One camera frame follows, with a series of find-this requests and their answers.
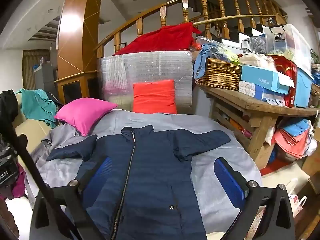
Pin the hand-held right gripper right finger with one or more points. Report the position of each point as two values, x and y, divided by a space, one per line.
230 182

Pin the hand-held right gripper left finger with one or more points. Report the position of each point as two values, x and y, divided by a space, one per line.
100 177

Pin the navy blue padded jacket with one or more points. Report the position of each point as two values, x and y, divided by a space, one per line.
150 175

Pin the magenta cloth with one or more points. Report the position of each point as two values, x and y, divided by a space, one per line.
20 182

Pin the grey bed sheet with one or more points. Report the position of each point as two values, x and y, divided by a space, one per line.
220 155

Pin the beige chair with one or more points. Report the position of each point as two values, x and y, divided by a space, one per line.
31 132

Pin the pink pillow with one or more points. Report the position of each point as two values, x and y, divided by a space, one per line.
83 115

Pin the black cloth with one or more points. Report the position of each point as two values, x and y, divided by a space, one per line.
8 105

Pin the rough wooden table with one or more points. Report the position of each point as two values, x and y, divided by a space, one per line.
257 120

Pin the white paper bag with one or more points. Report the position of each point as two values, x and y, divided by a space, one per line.
296 201

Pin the teal cloth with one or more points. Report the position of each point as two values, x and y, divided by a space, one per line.
37 106

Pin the stack of salmon pink cloths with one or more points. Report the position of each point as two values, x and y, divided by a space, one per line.
291 142

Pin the light blue folded cloth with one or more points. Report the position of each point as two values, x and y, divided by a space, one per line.
296 127

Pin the white printed cardboard box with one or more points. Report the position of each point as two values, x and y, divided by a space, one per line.
251 88

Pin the orange-red pillow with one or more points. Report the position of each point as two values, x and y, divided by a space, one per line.
154 97

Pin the grey cabinet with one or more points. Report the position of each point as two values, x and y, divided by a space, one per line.
45 77

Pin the light blue cardboard box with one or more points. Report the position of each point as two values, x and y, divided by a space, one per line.
263 78

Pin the wicker basket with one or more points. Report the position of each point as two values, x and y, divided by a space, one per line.
220 73

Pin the blue plastic bin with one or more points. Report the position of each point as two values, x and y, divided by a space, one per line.
303 90

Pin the clear bag of beige items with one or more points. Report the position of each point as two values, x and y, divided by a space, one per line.
257 58

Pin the red gift box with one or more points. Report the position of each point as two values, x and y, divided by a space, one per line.
287 67

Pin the dark patterned bundle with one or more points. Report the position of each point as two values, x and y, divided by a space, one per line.
255 43

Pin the curved wooden arch column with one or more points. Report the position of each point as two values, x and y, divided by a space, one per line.
76 35

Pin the red cloth bundle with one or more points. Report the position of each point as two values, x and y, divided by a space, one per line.
162 38

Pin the clear plastic storage box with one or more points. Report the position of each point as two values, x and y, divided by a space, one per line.
287 41

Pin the wooden stair railing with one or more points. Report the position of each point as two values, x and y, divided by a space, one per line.
200 7

